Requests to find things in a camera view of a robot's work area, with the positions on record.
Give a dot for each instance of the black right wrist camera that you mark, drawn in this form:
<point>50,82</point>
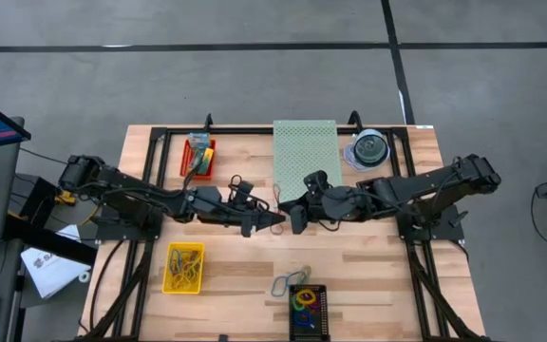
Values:
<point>316,180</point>

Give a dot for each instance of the clear disc spindle case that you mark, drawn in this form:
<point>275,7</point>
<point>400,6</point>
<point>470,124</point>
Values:
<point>371,148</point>

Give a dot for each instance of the black metal table frame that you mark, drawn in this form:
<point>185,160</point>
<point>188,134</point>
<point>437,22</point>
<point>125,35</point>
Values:
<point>183,130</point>

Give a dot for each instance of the red plastic basket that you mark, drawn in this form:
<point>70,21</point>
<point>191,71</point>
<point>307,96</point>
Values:
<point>197,176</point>

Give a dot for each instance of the black box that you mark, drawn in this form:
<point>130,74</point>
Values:
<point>31,199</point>

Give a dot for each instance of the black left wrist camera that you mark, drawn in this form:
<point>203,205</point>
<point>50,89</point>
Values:
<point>244,189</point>

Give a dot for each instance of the black plastic basket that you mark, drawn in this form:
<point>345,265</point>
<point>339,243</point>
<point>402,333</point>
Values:
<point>323,328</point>

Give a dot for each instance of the mint green perforated metal shelf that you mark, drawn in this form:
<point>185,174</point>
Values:
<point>307,157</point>

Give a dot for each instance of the yellow coil wristband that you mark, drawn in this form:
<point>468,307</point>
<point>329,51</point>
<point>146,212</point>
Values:
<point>298,298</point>

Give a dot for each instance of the small white sticker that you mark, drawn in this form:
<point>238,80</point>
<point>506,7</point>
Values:
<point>424,126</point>

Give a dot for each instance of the purple coil wristband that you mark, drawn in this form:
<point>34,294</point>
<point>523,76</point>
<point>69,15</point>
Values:
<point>316,309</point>

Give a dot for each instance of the yellow plastic basket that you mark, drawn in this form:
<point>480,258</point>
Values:
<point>166,285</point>

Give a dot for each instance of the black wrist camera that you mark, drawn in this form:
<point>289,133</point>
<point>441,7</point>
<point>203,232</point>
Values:
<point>316,180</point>
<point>244,189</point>

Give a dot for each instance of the blue coil wristband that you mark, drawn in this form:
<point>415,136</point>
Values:
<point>297,319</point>

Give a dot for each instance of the yellow green crayon box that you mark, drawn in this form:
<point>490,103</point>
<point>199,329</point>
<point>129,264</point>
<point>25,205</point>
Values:
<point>194,161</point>
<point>208,157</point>

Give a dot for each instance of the small black camera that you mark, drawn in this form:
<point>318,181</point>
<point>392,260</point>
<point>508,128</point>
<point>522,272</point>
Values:
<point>223,338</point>

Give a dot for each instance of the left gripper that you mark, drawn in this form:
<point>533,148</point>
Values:
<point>221,209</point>

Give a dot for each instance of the small green card box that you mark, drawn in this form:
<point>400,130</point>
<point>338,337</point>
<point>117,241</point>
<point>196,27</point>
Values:
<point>199,141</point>

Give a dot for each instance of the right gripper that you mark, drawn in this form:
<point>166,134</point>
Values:
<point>340,204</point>

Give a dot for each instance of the black frame clamp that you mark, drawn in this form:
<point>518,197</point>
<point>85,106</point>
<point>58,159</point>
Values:
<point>355,119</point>
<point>208,121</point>

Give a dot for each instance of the green coil wristband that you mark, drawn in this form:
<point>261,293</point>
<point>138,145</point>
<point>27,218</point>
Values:
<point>294,304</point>

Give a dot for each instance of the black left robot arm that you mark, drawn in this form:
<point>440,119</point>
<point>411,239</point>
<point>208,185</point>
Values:
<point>126,190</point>

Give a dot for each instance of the blue rubber band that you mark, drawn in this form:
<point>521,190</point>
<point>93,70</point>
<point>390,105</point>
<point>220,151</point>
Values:
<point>174,261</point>
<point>273,287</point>

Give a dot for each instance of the white paper sheet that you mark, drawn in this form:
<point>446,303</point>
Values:
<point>50,271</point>

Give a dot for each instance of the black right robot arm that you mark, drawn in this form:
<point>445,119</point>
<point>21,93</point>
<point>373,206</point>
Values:
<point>430,187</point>

